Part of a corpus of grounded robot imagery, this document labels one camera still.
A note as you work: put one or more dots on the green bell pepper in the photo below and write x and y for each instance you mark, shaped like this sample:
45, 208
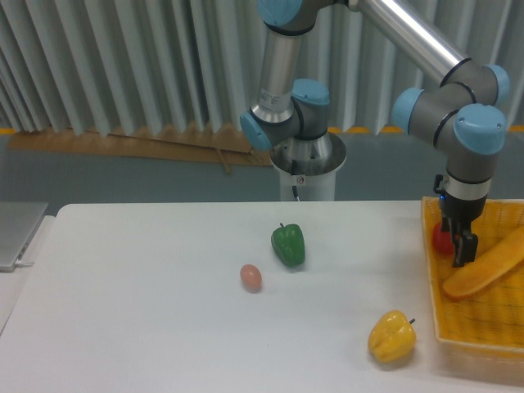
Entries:
288, 244

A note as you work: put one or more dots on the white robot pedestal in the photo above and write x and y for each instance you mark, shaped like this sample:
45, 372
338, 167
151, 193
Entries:
307, 184

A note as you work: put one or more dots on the yellow bell pepper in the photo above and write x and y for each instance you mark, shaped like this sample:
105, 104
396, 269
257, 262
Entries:
392, 337

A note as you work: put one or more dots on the brown egg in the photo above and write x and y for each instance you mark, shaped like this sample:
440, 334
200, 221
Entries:
251, 278

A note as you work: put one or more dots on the red tomato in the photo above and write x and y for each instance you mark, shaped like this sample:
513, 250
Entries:
441, 242

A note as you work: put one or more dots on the yellow woven basket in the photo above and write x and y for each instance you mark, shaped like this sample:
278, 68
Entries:
490, 320

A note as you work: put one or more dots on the orange bread loaf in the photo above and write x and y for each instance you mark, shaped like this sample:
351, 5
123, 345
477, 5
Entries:
487, 268

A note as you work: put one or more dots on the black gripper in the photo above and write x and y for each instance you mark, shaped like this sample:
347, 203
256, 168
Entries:
462, 213

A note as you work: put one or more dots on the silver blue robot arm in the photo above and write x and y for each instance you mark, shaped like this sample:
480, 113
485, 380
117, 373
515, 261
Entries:
289, 116

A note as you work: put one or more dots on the silver laptop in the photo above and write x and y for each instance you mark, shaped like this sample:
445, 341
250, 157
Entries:
19, 222

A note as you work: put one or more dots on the brown cardboard sheet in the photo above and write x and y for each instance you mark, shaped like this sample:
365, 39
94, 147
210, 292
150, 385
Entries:
227, 146

